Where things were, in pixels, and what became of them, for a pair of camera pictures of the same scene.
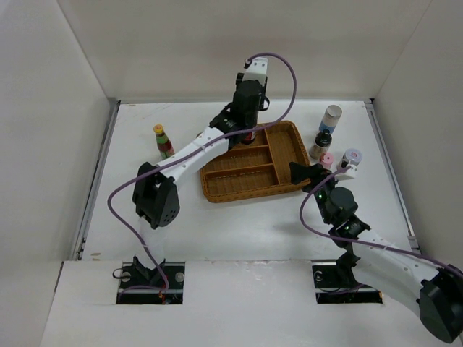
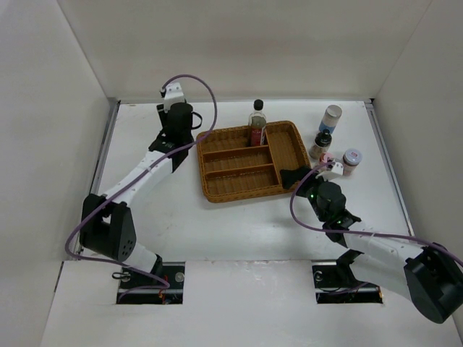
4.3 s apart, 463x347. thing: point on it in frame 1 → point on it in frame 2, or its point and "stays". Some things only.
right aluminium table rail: [393, 175] stays
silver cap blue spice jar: [330, 118] stays
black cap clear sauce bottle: [249, 137] → [257, 123]
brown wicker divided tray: [256, 169] stays
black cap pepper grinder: [322, 143] stays
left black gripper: [260, 105] → [164, 115]
